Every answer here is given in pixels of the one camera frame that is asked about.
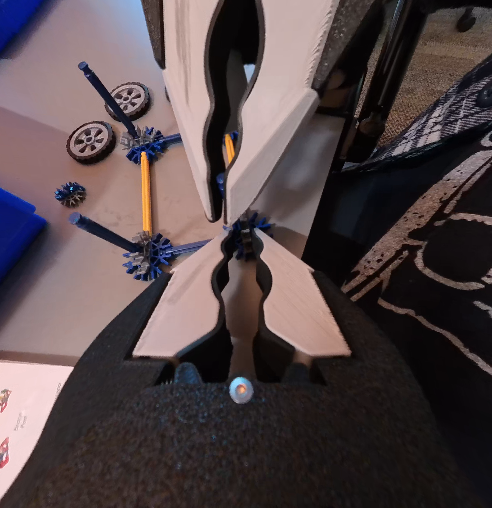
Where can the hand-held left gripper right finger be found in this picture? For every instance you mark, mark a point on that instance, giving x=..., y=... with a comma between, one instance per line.
x=305, y=313

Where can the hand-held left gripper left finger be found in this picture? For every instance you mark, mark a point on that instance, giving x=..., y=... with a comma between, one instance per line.
x=178, y=313

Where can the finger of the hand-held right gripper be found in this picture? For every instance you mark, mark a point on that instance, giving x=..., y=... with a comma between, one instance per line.
x=285, y=79
x=186, y=79

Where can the blue yellow toy rod frame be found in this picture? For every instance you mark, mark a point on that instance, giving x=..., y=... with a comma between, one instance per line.
x=146, y=190

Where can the blue storage bin white label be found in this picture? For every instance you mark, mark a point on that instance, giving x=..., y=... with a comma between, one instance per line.
x=11, y=238

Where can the grey toy wheel black tyre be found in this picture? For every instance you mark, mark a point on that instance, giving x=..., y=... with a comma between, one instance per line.
x=129, y=99
x=90, y=141

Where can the black metal desk leg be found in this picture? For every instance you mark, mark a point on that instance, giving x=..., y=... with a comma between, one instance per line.
x=389, y=79

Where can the black office chair base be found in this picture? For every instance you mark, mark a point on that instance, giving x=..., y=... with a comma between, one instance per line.
x=466, y=18

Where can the person in black shirt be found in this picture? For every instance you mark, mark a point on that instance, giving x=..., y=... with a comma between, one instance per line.
x=448, y=107

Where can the person's black printed t-shirt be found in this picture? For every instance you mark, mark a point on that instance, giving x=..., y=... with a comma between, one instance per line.
x=448, y=246

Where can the small blue grey toy connector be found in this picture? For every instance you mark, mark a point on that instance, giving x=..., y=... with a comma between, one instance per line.
x=70, y=193

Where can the toy instruction booklet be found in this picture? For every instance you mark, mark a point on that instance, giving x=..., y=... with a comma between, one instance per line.
x=27, y=397

